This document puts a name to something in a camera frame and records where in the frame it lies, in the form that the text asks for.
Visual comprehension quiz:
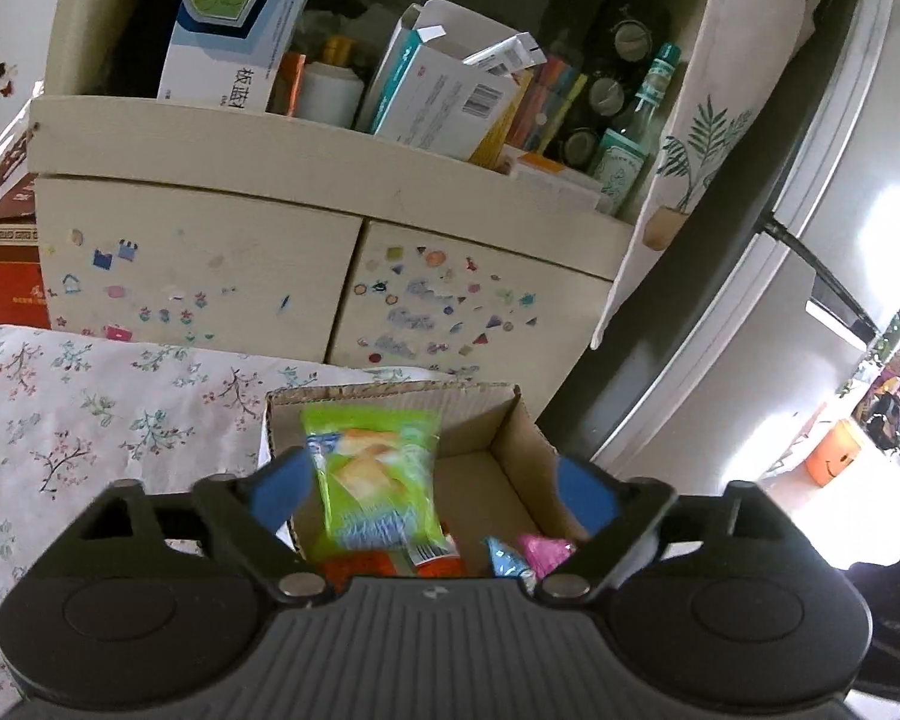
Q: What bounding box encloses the cardboard box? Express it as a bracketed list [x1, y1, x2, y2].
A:
[259, 381, 593, 578]

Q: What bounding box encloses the open white teal box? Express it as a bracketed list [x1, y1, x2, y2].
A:
[356, 1, 548, 162]

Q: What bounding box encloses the white blue medicine box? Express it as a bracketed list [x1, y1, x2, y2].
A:
[157, 0, 312, 115]

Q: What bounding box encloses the red orange snack packet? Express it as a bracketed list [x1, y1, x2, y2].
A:
[319, 547, 466, 580]

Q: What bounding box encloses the pink snack packet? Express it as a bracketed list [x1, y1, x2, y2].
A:
[516, 532, 578, 578]

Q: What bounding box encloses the small orange box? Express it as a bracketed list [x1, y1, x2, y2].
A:
[274, 51, 306, 117]

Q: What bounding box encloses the dark jar with metal lid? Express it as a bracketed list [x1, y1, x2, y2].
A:
[562, 127, 599, 166]
[586, 73, 629, 121]
[611, 15, 655, 65]

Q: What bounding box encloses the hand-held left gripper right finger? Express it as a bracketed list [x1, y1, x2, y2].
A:
[534, 454, 788, 601]

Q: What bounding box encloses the orange bucket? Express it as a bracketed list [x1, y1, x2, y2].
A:
[806, 420, 863, 488]

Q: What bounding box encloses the cream cabinet with stickers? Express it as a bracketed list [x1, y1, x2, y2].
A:
[26, 0, 721, 391]

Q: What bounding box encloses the flat white orange box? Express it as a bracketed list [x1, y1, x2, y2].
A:
[495, 150, 605, 215]

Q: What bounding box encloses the blue foil snack packet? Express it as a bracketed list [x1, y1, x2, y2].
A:
[484, 536, 537, 590]

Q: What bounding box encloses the green glass bottle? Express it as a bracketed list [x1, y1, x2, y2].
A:
[596, 43, 682, 215]

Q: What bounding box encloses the white plastic bottle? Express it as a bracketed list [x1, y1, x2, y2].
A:
[300, 64, 365, 128]

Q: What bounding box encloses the green snack packet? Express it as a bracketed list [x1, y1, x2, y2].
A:
[300, 401, 458, 563]

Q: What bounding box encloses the plant-print hanging cloth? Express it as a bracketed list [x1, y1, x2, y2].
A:
[589, 0, 826, 350]

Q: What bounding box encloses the red gift box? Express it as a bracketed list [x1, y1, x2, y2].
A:
[0, 172, 52, 331]

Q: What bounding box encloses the silver refrigerator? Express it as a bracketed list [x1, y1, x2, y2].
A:
[540, 0, 900, 481]

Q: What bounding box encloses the dark furniture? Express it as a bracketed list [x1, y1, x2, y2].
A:
[847, 540, 900, 698]

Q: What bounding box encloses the floral tablecloth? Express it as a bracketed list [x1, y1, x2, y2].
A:
[0, 315, 451, 691]

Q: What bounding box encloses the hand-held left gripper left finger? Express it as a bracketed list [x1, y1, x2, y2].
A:
[79, 447, 329, 601]

